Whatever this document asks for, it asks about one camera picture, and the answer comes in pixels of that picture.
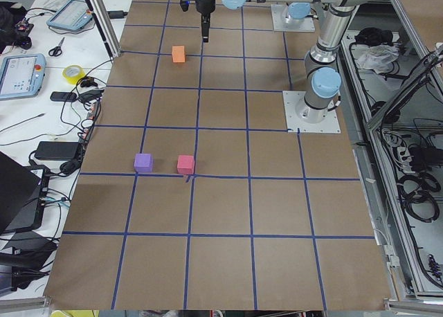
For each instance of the black power adapter brick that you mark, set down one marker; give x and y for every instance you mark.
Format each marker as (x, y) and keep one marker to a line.
(56, 150)

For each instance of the teach pendant tablet far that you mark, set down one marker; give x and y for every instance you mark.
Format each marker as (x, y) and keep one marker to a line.
(73, 16)

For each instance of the purple foam cube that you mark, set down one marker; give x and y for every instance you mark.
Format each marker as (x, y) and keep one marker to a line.
(143, 162)

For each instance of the teach pendant tablet near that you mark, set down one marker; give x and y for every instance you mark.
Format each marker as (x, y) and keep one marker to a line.
(22, 76)

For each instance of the teach pendant tablet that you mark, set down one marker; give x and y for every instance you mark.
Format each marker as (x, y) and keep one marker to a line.
(73, 16)
(22, 76)

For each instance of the orange foam cube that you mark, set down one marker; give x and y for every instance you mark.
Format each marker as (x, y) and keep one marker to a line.
(178, 54)

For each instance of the yellow tape roll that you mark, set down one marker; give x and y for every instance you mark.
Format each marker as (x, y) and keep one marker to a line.
(73, 74)

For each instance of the black handled scissors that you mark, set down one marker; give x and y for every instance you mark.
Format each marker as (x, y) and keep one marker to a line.
(56, 51)

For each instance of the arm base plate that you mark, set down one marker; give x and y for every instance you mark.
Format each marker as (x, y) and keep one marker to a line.
(300, 118)
(292, 17)

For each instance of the aluminium frame post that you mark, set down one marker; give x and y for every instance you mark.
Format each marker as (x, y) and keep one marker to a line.
(105, 29)

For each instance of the black laptop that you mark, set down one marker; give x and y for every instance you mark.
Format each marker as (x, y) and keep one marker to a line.
(22, 191)

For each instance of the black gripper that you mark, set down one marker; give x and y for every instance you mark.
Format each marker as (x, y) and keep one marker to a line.
(204, 0)

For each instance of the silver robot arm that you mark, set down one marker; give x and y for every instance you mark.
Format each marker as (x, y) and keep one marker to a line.
(324, 81)

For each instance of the red foam cube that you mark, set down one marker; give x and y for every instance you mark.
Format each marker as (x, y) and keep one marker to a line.
(186, 164)

